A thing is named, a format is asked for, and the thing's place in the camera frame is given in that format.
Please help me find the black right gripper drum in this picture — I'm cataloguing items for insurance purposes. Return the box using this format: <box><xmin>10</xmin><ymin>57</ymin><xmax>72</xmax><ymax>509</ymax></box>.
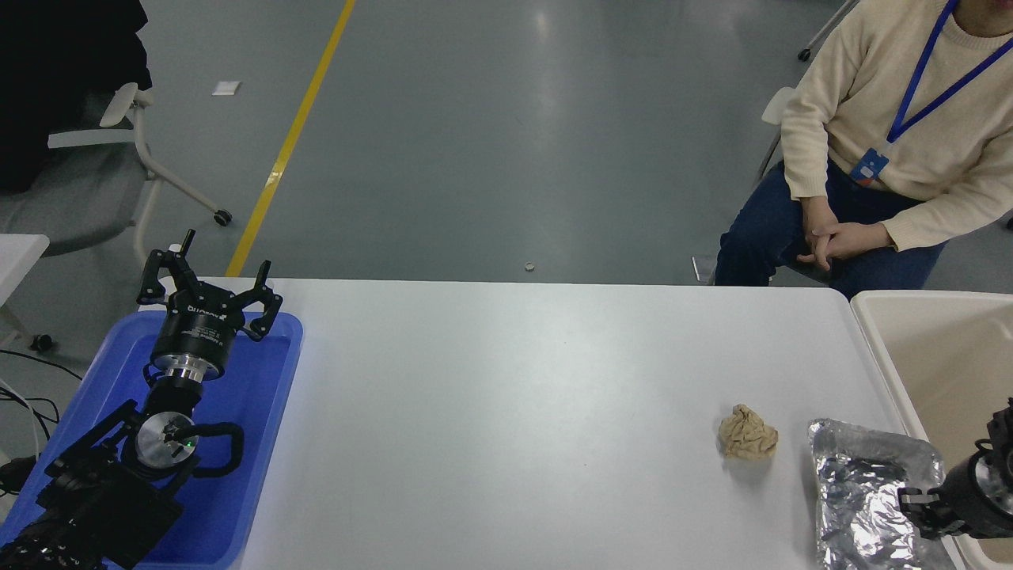
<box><xmin>942</xmin><ymin>455</ymin><xmax>1013</xmax><ymax>541</ymax></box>

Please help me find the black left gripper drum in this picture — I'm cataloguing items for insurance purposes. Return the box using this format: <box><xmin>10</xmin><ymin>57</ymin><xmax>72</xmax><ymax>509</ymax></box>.
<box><xmin>150</xmin><ymin>289</ymin><xmax>241</xmax><ymax>374</ymax></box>

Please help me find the silver foil plate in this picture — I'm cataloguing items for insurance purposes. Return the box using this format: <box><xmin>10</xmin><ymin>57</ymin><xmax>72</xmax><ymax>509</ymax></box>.
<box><xmin>807</xmin><ymin>418</ymin><xmax>958</xmax><ymax>570</ymax></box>

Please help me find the person's left hand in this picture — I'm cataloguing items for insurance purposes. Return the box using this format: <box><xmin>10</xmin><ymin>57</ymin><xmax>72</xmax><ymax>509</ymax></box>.
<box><xmin>821</xmin><ymin>222</ymin><xmax>897</xmax><ymax>264</ymax></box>

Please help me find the person's right hand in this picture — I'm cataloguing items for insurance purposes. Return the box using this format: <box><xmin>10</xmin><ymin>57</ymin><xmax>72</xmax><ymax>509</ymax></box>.
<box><xmin>798</xmin><ymin>195</ymin><xmax>840</xmax><ymax>272</ymax></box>

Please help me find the blue plastic tray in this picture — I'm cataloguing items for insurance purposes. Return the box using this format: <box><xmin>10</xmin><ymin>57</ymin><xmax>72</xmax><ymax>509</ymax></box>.
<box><xmin>0</xmin><ymin>311</ymin><xmax>304</xmax><ymax>570</ymax></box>

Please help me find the large pale bin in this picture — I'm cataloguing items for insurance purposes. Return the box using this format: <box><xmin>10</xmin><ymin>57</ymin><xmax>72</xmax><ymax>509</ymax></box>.
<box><xmin>851</xmin><ymin>291</ymin><xmax>1013</xmax><ymax>570</ymax></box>

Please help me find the crumpled tan paper ball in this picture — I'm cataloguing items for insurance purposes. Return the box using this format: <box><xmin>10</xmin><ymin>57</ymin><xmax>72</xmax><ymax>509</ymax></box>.
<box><xmin>719</xmin><ymin>405</ymin><xmax>780</xmax><ymax>460</ymax></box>

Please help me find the person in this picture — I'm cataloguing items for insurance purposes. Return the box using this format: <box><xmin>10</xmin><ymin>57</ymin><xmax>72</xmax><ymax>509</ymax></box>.
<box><xmin>0</xmin><ymin>0</ymin><xmax>153</xmax><ymax>193</ymax></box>
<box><xmin>715</xmin><ymin>0</ymin><xmax>1013</xmax><ymax>300</ymax></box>

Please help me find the grey chair with white frame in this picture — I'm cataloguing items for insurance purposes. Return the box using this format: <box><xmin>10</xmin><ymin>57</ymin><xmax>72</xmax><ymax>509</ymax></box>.
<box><xmin>0</xmin><ymin>82</ymin><xmax>233</xmax><ymax>258</ymax></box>

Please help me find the looped black cable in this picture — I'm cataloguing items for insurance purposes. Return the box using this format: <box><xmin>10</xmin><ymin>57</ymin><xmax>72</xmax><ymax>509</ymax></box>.
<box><xmin>0</xmin><ymin>386</ymin><xmax>61</xmax><ymax>441</ymax></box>

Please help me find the thin black cable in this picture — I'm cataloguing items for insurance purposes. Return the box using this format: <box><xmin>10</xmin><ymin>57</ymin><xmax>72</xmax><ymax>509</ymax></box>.
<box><xmin>0</xmin><ymin>349</ymin><xmax>84</xmax><ymax>382</ymax></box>

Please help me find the white cable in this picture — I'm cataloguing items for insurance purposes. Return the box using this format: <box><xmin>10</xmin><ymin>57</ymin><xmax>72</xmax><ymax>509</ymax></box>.
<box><xmin>0</xmin><ymin>378</ymin><xmax>42</xmax><ymax>460</ymax></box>

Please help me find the blue lanyard with badge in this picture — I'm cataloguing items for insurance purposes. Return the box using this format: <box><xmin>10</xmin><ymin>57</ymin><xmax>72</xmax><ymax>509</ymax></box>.
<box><xmin>850</xmin><ymin>0</ymin><xmax>1013</xmax><ymax>188</ymax></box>

